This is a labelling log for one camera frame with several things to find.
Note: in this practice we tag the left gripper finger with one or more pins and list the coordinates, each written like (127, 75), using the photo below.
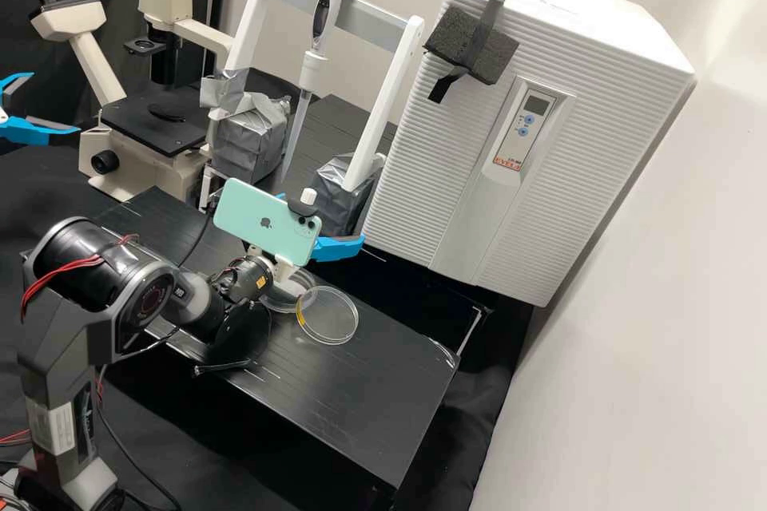
(33, 129)
(15, 86)

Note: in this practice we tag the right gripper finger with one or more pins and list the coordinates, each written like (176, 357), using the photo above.
(338, 249)

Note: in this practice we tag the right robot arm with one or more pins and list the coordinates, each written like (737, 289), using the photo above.
(72, 319)

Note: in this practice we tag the grey taped block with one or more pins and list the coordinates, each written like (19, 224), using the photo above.
(341, 196)
(248, 140)

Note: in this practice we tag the petri dish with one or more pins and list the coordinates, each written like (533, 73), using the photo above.
(296, 286)

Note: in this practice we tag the petri dish lid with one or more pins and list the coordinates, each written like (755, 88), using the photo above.
(329, 316)

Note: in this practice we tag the black platform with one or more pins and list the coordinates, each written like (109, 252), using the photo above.
(335, 391)
(419, 301)

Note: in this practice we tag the cream microscope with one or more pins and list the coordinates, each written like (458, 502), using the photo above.
(138, 140)

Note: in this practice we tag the incubator door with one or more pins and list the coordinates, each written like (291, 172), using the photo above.
(431, 175)

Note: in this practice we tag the pipette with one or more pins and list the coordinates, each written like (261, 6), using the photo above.
(314, 65)

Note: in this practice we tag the white pipette stand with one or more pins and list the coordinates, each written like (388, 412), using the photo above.
(383, 20)

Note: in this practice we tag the right wrist camera phone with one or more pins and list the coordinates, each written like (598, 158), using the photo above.
(263, 223)

